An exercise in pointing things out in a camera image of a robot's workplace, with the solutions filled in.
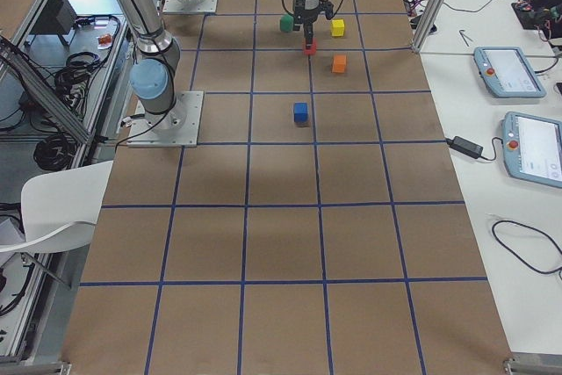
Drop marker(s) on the blue wooden block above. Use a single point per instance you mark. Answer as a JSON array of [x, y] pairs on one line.
[[300, 113]]

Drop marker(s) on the teach pendant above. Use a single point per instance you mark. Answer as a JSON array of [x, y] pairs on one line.
[[532, 148], [507, 73]]

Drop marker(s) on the upper teach pendant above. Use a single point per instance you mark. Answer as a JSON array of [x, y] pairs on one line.
[[507, 73]]

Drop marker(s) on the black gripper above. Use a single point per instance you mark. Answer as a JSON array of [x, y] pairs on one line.
[[306, 6]]

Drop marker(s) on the green wooden block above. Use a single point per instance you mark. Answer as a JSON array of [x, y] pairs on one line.
[[286, 23]]

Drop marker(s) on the yellow wooden block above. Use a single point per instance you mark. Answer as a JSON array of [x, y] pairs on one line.
[[337, 28]]

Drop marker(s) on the red wooden block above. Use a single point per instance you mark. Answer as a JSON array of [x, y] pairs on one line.
[[309, 48]]

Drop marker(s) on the lower teach pendant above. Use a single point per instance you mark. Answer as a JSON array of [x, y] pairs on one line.
[[532, 148]]

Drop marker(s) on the orange wooden block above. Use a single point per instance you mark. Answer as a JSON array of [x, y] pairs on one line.
[[339, 63]]

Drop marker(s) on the white chair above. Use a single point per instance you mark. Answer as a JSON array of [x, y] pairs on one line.
[[60, 210]]

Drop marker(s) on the black power adapter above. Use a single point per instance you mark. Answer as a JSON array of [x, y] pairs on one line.
[[465, 147]]

